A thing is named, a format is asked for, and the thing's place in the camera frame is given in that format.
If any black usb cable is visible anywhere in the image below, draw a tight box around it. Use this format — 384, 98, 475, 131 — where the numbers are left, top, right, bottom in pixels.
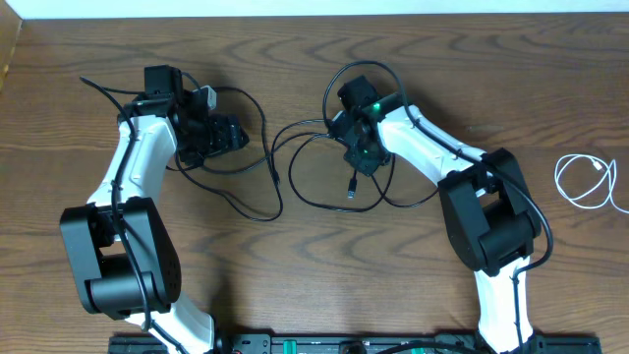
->
164, 86, 441, 223

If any white usb cable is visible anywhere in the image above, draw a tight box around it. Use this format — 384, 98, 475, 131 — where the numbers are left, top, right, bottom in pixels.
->
553, 152, 629, 215

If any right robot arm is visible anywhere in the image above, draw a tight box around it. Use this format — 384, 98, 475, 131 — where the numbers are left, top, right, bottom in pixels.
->
329, 77, 542, 353

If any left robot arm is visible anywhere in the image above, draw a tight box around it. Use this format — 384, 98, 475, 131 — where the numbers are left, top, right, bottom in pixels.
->
60, 65, 249, 353

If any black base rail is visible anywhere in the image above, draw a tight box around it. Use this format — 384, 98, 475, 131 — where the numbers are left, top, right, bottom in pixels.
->
107, 332, 603, 354

